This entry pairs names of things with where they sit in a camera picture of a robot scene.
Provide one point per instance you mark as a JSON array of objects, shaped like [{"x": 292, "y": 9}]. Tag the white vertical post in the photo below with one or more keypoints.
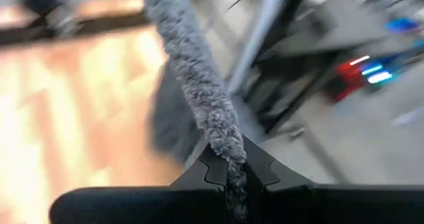
[{"x": 261, "y": 28}]

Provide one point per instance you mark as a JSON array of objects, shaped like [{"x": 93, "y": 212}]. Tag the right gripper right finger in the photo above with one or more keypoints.
[{"x": 261, "y": 164}]

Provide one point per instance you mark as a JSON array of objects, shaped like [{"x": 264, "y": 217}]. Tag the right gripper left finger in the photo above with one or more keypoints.
[{"x": 212, "y": 171}]

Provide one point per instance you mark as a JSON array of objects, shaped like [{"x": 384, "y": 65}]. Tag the grey terry towel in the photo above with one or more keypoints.
[{"x": 192, "y": 61}]

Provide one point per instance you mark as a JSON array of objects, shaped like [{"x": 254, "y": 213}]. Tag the grey desk with black legs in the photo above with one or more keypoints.
[{"x": 331, "y": 28}]

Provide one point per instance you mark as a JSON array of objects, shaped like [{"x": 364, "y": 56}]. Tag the black computer tower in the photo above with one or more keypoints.
[{"x": 348, "y": 75}]

